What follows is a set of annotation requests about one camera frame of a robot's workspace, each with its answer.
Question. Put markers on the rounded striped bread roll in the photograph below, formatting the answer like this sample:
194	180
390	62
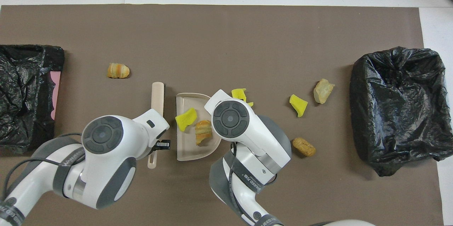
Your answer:
118	70

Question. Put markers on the black trash bag bin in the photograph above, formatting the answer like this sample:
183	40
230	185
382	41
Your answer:
389	112

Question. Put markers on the striped bread chunk pale face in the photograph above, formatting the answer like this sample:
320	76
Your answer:
203	132

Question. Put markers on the notched yellow sponge piece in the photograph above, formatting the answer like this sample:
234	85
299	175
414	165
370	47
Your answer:
239	94

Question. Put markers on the pink plastic bin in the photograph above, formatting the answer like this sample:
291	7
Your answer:
55	91

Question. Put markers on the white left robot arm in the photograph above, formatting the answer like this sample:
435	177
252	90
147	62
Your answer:
106	169

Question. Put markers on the beige hand brush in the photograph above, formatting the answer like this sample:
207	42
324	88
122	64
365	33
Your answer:
158	95

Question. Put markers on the brown peanut shaped bread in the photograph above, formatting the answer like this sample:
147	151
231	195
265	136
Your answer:
305	147

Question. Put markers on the beige plastic dustpan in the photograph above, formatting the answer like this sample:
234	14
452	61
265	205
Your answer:
187	144

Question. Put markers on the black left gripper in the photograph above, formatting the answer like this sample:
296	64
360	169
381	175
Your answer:
163	145

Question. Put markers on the yellow sponge wedge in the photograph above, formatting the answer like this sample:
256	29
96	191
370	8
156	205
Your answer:
299	105

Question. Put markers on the black bag over pink bin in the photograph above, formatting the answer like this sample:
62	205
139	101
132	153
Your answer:
21	120

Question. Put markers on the brown table mat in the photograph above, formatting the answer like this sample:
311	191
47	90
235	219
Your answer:
283	24

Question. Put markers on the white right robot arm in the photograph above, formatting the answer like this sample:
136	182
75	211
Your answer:
254	137

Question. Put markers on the green and yellow sponge piece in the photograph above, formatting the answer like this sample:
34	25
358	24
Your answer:
185	120

